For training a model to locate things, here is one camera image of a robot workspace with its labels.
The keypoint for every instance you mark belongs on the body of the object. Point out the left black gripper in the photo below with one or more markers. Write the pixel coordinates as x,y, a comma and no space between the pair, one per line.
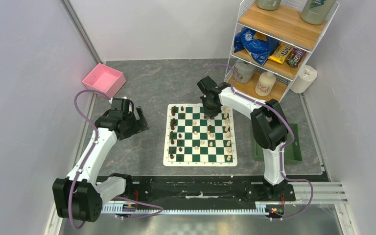
141,125

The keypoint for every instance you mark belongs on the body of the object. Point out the white paper towel roll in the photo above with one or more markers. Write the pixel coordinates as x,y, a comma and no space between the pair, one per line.
305,78

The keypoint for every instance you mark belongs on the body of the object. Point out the green bottle top left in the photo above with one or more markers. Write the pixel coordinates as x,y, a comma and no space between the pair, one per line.
269,5

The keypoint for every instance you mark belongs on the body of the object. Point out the cream soap bottle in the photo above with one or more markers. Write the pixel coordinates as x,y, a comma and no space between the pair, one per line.
265,83

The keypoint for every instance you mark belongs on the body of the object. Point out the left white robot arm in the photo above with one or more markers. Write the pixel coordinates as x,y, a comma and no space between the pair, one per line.
78,196

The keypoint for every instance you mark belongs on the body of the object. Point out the light chess piece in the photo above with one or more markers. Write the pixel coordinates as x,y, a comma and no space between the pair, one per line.
226,109

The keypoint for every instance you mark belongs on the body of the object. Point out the yellow candy bag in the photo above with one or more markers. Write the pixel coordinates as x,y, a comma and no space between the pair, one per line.
281,53

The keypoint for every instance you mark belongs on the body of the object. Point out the grey jar with lettering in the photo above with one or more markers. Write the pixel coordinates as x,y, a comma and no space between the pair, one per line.
244,71

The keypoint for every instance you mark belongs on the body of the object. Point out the pink plastic bin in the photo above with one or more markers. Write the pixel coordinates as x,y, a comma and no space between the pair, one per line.
104,79

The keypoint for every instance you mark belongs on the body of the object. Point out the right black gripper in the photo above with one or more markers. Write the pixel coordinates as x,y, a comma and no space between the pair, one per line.
210,112

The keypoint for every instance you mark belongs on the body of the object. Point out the green bottle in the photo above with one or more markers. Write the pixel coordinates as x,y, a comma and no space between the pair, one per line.
269,5
315,11

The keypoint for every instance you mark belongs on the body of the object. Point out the white wire wooden shelf rack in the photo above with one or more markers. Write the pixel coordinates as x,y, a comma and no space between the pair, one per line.
293,39

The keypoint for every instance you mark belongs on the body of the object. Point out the dark chess rook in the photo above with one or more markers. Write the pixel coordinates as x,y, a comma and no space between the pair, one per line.
174,109

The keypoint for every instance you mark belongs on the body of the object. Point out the green bottle top right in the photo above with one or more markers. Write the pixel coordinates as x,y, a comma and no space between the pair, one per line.
315,11

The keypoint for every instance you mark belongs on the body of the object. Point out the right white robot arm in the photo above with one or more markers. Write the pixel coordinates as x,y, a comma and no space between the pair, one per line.
269,125

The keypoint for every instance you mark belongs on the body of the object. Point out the blue snack bag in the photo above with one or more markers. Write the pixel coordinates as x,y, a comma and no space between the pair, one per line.
259,46

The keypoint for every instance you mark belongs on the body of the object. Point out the green plastic tray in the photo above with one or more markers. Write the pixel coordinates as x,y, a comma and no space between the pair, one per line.
292,153

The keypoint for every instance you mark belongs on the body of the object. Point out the brown candy bag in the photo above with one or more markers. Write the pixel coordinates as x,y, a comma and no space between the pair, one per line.
295,57

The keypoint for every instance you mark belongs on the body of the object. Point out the green white chess mat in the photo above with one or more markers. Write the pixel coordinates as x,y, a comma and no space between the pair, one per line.
192,140

